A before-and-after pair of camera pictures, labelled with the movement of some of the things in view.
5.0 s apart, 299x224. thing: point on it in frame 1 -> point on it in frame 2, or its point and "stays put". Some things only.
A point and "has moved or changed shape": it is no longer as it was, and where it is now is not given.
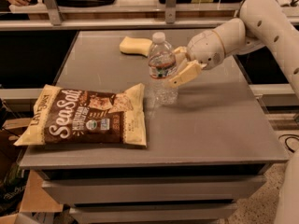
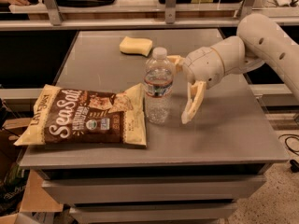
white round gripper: [206, 49] -> [202, 66]
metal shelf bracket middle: [170, 4] stays put
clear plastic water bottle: [162, 64] has moved or changed shape
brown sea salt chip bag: [69, 116] stays put
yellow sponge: [135, 46] stays put
